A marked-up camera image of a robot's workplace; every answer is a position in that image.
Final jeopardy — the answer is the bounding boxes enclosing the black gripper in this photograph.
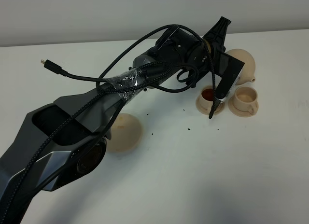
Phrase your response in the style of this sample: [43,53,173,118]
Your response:
[151,15,232,87]

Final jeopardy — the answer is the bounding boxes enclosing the beige teapot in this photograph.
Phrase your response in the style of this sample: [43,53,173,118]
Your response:
[226,49,255,85]

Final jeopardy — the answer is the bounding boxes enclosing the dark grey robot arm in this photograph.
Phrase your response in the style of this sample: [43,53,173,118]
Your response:
[0,17,231,224]

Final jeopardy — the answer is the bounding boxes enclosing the beige round teapot plate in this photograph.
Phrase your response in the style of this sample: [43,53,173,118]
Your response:
[107,113,143,154]

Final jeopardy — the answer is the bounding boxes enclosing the beige left teacup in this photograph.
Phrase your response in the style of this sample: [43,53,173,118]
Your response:
[200,85,214,101]

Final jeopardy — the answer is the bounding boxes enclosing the beige teacup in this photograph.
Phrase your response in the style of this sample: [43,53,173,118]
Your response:
[233,86,258,115]
[200,85,214,101]

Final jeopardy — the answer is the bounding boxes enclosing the beige right teacup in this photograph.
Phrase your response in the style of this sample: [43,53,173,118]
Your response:
[233,86,258,115]

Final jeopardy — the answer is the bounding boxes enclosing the beige left cup saucer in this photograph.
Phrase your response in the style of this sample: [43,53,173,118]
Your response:
[196,95,225,115]

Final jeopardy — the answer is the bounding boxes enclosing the beige cup saucer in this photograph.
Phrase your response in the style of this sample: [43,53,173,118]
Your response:
[228,96,259,118]
[196,95,225,115]

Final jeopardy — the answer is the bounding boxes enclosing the beige right cup saucer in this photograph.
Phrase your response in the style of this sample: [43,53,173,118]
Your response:
[228,96,259,118]

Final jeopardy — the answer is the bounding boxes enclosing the black loose usb cable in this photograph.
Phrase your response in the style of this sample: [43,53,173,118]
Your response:
[40,58,201,92]

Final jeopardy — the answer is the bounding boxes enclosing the black braided cable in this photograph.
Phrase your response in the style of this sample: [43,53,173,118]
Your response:
[7,23,223,224]

